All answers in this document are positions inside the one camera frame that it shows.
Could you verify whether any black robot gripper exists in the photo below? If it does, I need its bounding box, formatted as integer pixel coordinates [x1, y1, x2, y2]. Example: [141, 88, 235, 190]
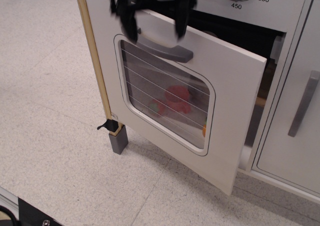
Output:
[110, 0, 197, 43]

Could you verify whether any white toy oven door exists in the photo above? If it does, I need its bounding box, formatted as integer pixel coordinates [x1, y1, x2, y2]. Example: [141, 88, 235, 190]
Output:
[86, 0, 267, 194]

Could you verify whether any red plastic toy cup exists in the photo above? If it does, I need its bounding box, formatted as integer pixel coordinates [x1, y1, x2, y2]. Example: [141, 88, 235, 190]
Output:
[164, 85, 191, 114]

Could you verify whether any red toy strawberry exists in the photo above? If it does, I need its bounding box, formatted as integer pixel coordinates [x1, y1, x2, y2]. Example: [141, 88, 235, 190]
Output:
[148, 99, 166, 117]

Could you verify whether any white toy kitchen cabinet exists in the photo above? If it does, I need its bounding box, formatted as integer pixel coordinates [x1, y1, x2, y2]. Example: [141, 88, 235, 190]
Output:
[77, 0, 320, 202]

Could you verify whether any orange toy fruit green top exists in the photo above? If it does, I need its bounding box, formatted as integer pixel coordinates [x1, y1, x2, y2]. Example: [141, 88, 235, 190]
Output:
[202, 117, 208, 138]

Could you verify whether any grey cabinet leg foot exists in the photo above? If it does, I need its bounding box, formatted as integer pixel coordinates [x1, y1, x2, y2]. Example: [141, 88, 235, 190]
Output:
[109, 126, 129, 155]

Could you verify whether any white right cabinet door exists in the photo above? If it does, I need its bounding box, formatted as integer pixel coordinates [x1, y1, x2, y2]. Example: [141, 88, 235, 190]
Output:
[255, 0, 320, 202]

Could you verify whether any grey oven door handle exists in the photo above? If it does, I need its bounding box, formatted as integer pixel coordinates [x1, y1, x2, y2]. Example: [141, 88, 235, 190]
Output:
[121, 27, 194, 63]

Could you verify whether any grey metal door handle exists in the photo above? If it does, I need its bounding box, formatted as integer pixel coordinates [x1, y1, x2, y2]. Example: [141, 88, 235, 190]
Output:
[288, 70, 320, 137]

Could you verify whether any aluminium frame rail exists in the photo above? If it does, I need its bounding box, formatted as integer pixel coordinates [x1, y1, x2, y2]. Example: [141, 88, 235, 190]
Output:
[0, 187, 19, 219]

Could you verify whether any black bracket with screw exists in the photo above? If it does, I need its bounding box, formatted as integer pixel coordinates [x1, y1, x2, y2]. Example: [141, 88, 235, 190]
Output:
[18, 198, 62, 226]

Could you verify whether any black cable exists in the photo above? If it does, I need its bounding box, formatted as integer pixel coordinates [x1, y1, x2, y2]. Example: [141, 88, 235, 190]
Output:
[0, 205, 20, 226]

